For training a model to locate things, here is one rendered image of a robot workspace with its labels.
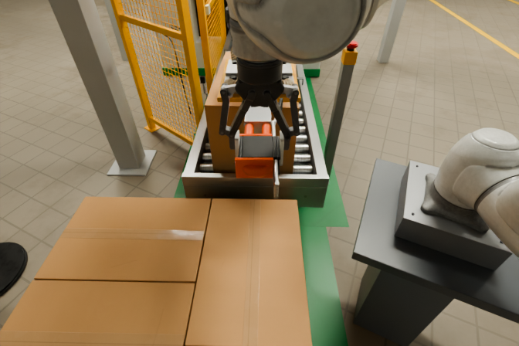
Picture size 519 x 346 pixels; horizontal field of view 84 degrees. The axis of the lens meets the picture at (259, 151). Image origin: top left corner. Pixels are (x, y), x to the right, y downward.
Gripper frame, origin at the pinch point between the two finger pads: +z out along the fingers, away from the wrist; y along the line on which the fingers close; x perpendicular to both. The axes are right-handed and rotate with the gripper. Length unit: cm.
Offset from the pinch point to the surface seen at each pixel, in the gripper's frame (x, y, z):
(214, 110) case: -60, 20, 27
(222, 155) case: -60, 19, 53
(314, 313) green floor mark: -15, -28, 120
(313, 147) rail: -76, -28, 60
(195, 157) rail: -66, 34, 60
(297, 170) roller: -64, -19, 66
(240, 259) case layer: -13, 7, 65
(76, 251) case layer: -16, 72, 65
